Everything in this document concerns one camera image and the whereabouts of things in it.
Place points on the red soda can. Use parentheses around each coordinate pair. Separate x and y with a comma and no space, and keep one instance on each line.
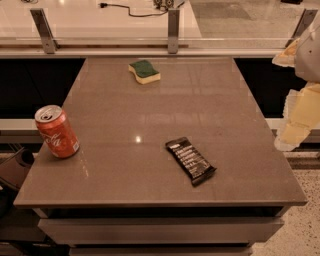
(55,128)

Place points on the green and yellow sponge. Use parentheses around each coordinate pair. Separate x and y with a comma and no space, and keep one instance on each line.
(144,72)

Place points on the black snack bar wrapper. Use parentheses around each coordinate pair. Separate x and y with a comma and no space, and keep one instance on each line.
(191,160)

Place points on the grey table drawer front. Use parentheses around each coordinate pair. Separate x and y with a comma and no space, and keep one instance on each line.
(205,230)

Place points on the dark chair at left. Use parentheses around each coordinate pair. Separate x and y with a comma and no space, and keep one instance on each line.
(13,172)

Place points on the metal railing bracket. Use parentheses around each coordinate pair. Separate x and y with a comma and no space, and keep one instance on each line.
(173,30)
(48,42)
(307,17)

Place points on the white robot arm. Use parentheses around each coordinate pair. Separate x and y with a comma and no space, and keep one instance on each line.
(307,59)

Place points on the right metal railing bracket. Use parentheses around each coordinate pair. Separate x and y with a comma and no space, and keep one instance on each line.
(307,17)

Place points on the middle metal railing bracket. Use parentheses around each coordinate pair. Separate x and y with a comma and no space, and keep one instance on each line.
(173,30)

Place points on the device on back counter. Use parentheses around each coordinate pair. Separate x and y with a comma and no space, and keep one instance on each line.
(167,4)

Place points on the left metal railing bracket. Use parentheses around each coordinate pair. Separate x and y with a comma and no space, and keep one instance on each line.
(48,42)

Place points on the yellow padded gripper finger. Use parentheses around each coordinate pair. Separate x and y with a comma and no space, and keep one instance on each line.
(287,57)
(301,114)

